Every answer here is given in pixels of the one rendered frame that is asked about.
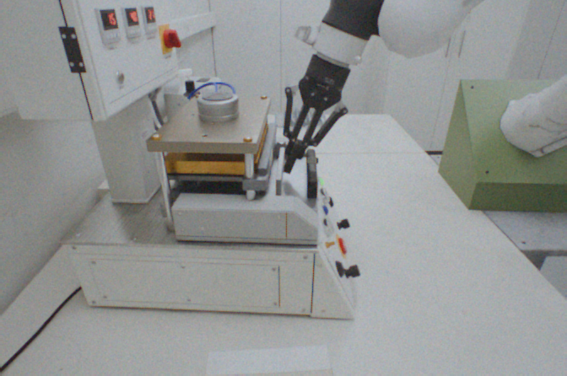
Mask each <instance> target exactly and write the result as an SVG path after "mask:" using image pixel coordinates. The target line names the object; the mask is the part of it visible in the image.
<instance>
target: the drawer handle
mask: <svg viewBox="0 0 567 376"><path fill-rule="evenodd" d="M306 168H307V198H317V192H318V177H317V167H316V151H315V149H311V148H309V149H307V151H306Z"/></svg>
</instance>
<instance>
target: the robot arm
mask: <svg viewBox="0 0 567 376"><path fill-rule="evenodd" d="M483 1H484V0H330V6H329V9H328V10H327V12H326V14H325V16H324V17H323V19H322V21H321V23H320V25H305V26H296V27H295V29H294V37H295V38H296V39H298V40H301V41H302V42H304V43H306V44H307V45H309V46H312V48H313V49H314V50H316V51H317V53H316V54H312V56H311V59H310V62H309V65H308V67H307V69H306V72H305V76H304V77H303V78H302V79H301V80H300V81H299V83H297V84H293V85H290V84H286V85H285V90H284V91H285V94H286V99H287V103H286V111H285V117H284V125H283V136H284V137H287V138H288V139H289V141H288V144H287V146H286V148H285V155H288V157H287V159H286V162H285V164H284V167H283V172H284V173H286V174H289V175H290V174H291V171H292V169H293V167H294V164H295V161H296V159H300V160H301V159H302V158H303V156H304V154H305V150H306V149H307V148H308V147H309V146H313V147H315V148H316V147H317V146H318V145H319V144H320V143H321V141H322V140H323V138H324V137H325V136H326V135H327V134H328V132H329V131H330V130H331V129H332V127H333V126H334V125H335V123H336V122H337V121H338V119H339V118H341V117H342V116H344V115H346V114H347V113H348V108H347V106H346V105H344V104H343V102H342V101H341V99H342V90H343V87H344V85H345V83H346V81H347V79H348V75H349V74H350V72H351V69H350V68H349V65H350V64H351V65H354V66H357V64H360V63H361V62H362V61H363V58H362V57H361V56H362V54H363V51H364V49H365V47H366V45H367V43H368V41H369V40H370V37H371V36H372V35H376V36H380V37H381V38H382V40H383V42H384V43H385V45H386V48H387V49H388V50H389V51H393V52H395V53H397V54H399V55H401V56H405V57H406V58H408V59H411V58H415V57H418V56H423V55H426V54H430V53H433V52H436V51H437V50H438V49H439V48H441V47H442V46H443V45H444V44H445V43H446V42H447V41H448V40H449V39H450V38H451V36H452V35H453V33H454V32H455V31H456V29H457V28H458V26H459V25H460V24H461V22H462V21H463V20H464V19H465V18H466V16H467V15H468V13H469V12H470V11H471V10H472V9H473V8H475V7H476V6H478V5H479V4H480V3H481V2H483ZM298 90H300V96H301V98H302V102H303V105H302V108H301V110H300V113H299V116H298V118H297V121H296V122H295V125H294V129H293V131H290V129H289V128H290V122H291V115H292V108H293V98H294V97H295V96H296V94H297V91H298ZM334 105H336V106H335V107H334V111H333V112H332V113H331V114H330V116H329V117H328V118H327V120H326V121H325V122H324V124H323V125H322V126H321V128H320V129H319V131H318V132H317V133H316V135H315V136H314V137H313V138H312V136H313V134H314V131H315V129H316V126H317V124H318V122H319V120H320V118H321V116H322V114H323V111H324V110H327V109H329V108H330V107H332V106H334ZM310 108H314V109H315V110H314V113H313V116H312V117H311V119H310V123H309V125H308V127H307V129H306V132H305V135H304V137H303V141H302V140H300V139H298V136H299V134H300V130H301V128H302V126H303V124H304V122H305V118H306V116H307V114H308V112H309V110H310ZM500 129H501V131H502V132H503V133H504V135H505V138H506V140H507V141H508V142H510V143H511V144H513V145H515V146H516V147H518V148H519V149H522V150H524V151H527V152H529V153H530V154H532V155H534V156H535V157H537V158H539V157H541V156H543V155H544V154H546V153H550V152H552V151H553V150H556V149H558V148H561V147H563V146H565V145H567V74H566V75H564V76H563V77H562V78H561V79H560V80H558V81H557V82H555V83H554V84H552V85H551V86H550V87H548V88H545V89H544V90H542V91H541V92H539V93H538V94H528V95H527V96H525V97H524V98H522V99H520V100H512V101H510V102H509V104H508V107H507V110H506V111H505V113H504V114H503V115H502V117H501V123H500Z"/></svg>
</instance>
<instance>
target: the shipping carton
mask: <svg viewBox="0 0 567 376"><path fill-rule="evenodd" d="M205 376H333V372H332V368H331V364H330V359H329V355H328V350H327V345H322V346H296V347H283V348H269V349H256V350H243V351H229V352H209V353H208V360H207V366H206V372H205Z"/></svg>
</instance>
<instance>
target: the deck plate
mask: <svg viewBox="0 0 567 376"><path fill-rule="evenodd" d="M163 200H164V199H163V195H162V190H161V187H160V188H159V189H158V191H157V192H156V193H155V195H154V196H153V198H152V199H151V200H150V202H149V203H125V202H111V193H110V192H108V193H107V194H106V195H105V196H104V197H103V198H102V199H101V200H100V201H99V202H98V203H97V204H96V205H95V206H94V207H93V208H92V209H91V210H90V211H89V212H88V213H87V214H86V215H85V216H84V217H83V218H82V219H81V220H80V221H79V222H78V223H77V224H76V225H75V226H74V227H73V228H72V229H71V230H70V231H69V232H68V233H67V234H66V235H65V236H64V237H63V238H62V239H61V240H60V241H59V242H60V244H75V245H99V246H124V247H149V248H173V249H198V250H246V251H271V252H295V253H319V240H318V244H271V243H246V242H220V241H195V240H177V239H176V231H175V230H173V231H170V230H168V229H167V227H166V224H167V223H168V221H167V218H163V216H162V212H161V208H160V204H161V202H162V201H163Z"/></svg>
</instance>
